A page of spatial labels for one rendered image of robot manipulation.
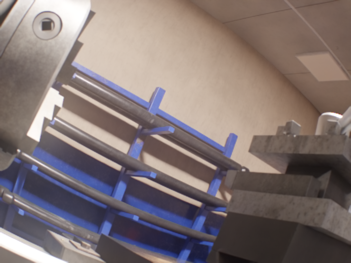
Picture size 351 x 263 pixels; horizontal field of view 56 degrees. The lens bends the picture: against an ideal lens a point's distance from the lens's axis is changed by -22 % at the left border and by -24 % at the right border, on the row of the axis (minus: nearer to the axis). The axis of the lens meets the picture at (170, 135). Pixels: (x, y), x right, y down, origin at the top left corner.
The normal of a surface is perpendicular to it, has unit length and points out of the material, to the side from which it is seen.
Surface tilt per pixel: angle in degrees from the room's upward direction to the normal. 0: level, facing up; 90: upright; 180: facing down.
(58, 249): 90
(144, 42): 90
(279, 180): 90
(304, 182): 90
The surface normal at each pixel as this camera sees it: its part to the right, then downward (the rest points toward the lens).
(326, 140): -0.78, -0.43
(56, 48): 0.57, -0.07
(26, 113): 0.32, 0.40
